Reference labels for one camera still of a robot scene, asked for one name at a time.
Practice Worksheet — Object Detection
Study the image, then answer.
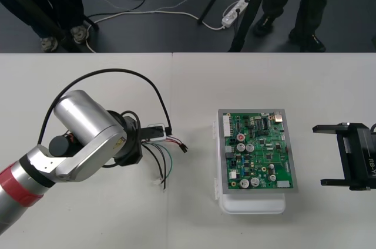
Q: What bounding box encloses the white power strip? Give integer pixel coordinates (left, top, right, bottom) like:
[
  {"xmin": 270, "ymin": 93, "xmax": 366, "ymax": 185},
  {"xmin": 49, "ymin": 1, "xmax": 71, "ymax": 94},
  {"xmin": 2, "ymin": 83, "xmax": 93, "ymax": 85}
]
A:
[{"xmin": 221, "ymin": 0, "xmax": 250, "ymax": 30}]

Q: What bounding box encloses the milky plastic box with lid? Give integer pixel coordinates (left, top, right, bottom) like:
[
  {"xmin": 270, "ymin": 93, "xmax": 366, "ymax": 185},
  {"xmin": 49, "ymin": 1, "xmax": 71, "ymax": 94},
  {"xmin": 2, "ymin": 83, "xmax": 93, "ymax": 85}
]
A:
[{"xmin": 211, "ymin": 109, "xmax": 287, "ymax": 216}]

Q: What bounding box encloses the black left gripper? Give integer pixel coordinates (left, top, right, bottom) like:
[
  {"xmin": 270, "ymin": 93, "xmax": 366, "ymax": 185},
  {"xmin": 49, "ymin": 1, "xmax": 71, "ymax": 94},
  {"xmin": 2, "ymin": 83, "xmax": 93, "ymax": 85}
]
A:
[{"xmin": 116, "ymin": 115, "xmax": 145, "ymax": 168}]

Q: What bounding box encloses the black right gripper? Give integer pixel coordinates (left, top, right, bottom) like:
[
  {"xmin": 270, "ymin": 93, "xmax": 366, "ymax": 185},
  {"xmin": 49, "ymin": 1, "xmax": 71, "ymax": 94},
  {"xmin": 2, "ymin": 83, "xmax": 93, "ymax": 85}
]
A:
[{"xmin": 312, "ymin": 122, "xmax": 376, "ymax": 192}]

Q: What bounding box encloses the red black green cable bundle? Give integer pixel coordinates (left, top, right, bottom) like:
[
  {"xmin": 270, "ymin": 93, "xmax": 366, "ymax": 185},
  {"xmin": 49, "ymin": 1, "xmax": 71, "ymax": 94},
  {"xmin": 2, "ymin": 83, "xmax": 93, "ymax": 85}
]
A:
[{"xmin": 140, "ymin": 136, "xmax": 189, "ymax": 193}]

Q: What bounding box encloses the green circuit board grey frame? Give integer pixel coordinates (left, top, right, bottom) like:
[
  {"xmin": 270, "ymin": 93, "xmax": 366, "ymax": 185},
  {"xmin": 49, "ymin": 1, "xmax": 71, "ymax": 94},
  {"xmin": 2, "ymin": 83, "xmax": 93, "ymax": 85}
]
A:
[{"xmin": 221, "ymin": 109, "xmax": 300, "ymax": 195}]

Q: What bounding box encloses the white floor cable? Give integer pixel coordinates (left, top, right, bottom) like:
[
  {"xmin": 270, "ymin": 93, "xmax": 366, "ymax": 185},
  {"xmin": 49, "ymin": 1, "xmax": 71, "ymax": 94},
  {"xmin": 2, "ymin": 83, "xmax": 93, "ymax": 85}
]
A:
[{"xmin": 84, "ymin": 8, "xmax": 227, "ymax": 53}]

